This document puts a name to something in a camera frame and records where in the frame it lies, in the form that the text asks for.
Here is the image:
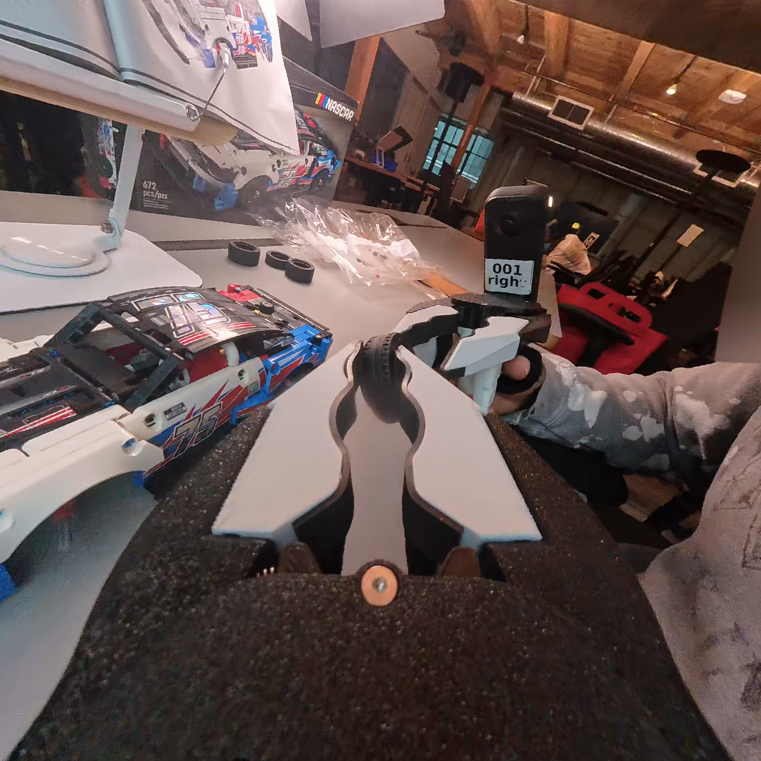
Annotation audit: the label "person's grey patterned sweatshirt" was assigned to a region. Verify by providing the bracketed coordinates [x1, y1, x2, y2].
[639, 404, 761, 761]

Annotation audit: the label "person's right forearm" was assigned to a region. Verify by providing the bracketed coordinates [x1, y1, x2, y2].
[505, 351, 761, 494]

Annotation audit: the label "toy car box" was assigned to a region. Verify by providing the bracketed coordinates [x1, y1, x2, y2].
[77, 56, 361, 224]

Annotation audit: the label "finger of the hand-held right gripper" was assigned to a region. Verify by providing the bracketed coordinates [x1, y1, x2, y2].
[442, 318, 530, 373]
[392, 305, 463, 366]

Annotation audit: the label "toy brick race car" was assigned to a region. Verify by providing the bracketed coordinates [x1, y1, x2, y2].
[0, 284, 334, 601]

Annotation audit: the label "window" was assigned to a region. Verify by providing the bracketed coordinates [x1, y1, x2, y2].
[425, 116, 495, 179]

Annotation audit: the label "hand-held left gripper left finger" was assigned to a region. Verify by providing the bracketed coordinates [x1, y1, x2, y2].
[212, 342, 361, 543]

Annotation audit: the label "metal air duct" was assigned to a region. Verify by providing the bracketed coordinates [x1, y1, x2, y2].
[502, 89, 761, 191]

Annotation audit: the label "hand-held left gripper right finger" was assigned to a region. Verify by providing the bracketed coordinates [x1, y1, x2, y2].
[397, 346, 543, 546]

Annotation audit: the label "clear plastic bags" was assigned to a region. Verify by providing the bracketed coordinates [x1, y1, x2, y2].
[250, 198, 444, 287]

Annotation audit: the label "black toy car tire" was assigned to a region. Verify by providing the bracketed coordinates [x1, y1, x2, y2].
[358, 333, 415, 424]

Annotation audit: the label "red plastic carrier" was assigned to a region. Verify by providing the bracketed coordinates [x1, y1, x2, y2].
[556, 282, 669, 377]

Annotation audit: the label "white book stand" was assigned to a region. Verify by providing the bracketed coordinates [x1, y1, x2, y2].
[0, 36, 234, 314]

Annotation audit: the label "person's right hand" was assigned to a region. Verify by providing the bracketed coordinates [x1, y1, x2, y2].
[489, 354, 545, 418]

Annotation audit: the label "black round ceiling fixture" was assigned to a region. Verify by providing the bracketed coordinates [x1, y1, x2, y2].
[694, 149, 751, 179]

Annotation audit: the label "open instruction booklet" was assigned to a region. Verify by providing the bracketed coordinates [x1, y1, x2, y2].
[0, 0, 301, 155]

